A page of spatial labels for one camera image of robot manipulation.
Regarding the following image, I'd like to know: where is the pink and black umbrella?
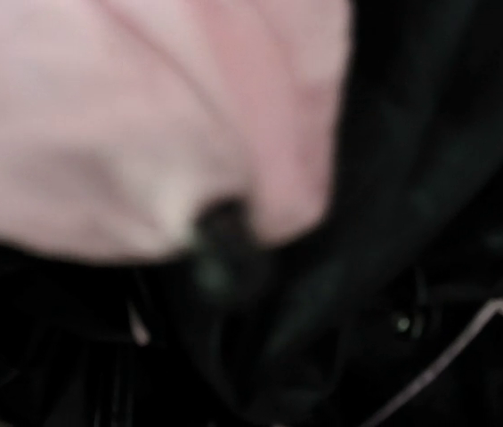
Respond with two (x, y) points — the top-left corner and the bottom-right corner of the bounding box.
(0, 1), (503, 426)

